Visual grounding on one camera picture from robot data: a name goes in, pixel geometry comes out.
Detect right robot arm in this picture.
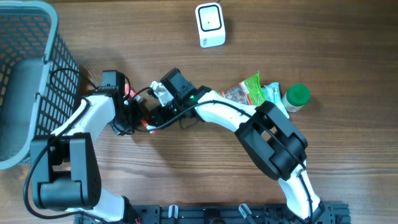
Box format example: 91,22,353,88
149,84,322,223

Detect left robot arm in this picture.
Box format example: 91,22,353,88
23,91,141,223

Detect green lid jar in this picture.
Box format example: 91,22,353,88
282,84,311,112

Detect teal translucent packet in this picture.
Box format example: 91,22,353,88
262,82,290,119

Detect grey plastic mesh basket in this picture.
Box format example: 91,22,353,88
1,1,81,170

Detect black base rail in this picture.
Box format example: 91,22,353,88
74,203,352,224

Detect white barcode scanner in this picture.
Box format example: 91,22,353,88
195,2,226,48

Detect red stick packet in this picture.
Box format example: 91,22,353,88
124,83,157,135

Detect green snack bag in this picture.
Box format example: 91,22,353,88
219,72,266,106

